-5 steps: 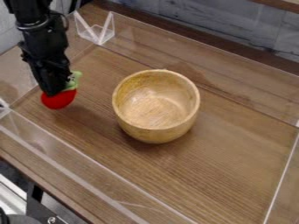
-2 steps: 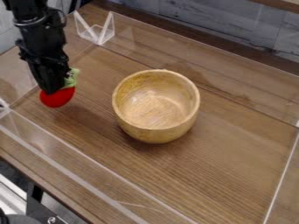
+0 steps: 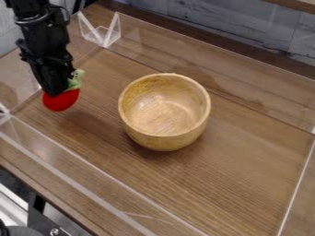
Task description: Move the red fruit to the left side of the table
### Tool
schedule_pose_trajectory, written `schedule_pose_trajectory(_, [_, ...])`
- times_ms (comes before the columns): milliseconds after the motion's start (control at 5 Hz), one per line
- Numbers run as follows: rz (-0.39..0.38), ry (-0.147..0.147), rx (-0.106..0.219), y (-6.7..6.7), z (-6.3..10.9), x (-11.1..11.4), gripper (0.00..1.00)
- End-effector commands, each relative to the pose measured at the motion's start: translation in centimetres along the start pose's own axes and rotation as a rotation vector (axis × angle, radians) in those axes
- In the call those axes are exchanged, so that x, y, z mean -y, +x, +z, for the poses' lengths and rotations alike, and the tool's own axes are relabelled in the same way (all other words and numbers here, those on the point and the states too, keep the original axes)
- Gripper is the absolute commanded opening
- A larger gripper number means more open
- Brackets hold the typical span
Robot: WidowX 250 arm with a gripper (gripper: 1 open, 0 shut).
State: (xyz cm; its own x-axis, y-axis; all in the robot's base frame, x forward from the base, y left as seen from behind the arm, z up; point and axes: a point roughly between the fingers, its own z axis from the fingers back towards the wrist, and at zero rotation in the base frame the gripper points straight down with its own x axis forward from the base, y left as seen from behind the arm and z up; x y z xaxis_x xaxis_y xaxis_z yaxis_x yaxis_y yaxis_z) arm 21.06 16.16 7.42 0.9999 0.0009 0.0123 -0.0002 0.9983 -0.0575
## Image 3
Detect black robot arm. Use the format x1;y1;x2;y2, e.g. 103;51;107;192
4;0;75;97

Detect black metal table leg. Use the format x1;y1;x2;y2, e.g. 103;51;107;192
28;192;46;214

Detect light wooden bowl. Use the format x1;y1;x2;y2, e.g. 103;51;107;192
118;73;212;151

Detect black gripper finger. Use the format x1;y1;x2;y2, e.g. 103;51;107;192
34;67;67;97
64;70;76;91

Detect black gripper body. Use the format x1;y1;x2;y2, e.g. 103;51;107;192
16;21;74;71

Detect red felt fruit green leaf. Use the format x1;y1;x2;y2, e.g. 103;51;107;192
42;69;86;112

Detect black cable under table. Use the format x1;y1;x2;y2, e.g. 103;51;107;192
0;218;10;236

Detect clear acrylic corner bracket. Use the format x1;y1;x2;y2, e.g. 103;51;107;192
78;12;122;48

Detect clear acrylic tray wall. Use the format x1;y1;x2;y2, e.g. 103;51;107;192
0;6;315;236

